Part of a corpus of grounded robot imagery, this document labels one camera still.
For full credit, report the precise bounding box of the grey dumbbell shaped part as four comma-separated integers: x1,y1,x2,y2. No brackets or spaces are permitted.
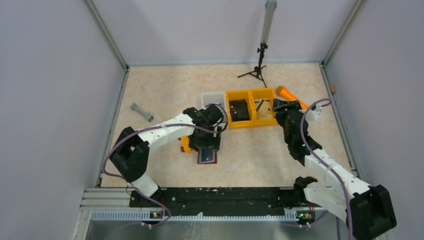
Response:
130,102,154,123

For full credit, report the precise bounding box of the clear plastic bin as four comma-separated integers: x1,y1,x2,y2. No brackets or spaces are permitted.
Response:
200,91,227,110

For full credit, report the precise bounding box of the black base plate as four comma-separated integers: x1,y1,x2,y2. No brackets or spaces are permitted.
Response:
129,187,317,217

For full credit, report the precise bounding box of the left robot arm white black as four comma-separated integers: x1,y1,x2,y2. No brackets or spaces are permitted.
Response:
107,103,229,207

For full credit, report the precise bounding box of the black part in bin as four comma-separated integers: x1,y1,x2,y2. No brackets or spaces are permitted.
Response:
229,99,250,122

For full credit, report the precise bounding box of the small tan wall knob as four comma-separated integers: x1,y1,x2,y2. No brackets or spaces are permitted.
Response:
329,83,337,94

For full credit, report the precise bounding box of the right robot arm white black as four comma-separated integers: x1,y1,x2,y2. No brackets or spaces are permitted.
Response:
272,98,397,240

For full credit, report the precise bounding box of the yellow bin with clear bag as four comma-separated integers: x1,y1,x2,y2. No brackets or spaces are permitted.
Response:
251,88,278,127

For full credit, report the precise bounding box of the orange toy microphone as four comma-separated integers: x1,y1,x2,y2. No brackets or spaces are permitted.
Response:
276,85,308,110

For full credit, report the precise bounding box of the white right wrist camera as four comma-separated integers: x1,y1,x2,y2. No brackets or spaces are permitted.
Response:
299,105,322,122

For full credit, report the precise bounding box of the black tripod with grey pole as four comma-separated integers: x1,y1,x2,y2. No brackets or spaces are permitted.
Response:
237,0,278,88

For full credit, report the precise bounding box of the yellow toy brick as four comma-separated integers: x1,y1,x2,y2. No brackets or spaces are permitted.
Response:
178,136,192,153

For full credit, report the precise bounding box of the red leather card holder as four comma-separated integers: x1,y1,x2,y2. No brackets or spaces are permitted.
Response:
197,147,218,165

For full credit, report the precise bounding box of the yellow bin with black part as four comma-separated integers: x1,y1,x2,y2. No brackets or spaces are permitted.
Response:
225,89,253,129

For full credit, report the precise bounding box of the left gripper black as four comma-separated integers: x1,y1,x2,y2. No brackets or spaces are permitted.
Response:
189,124,222,153

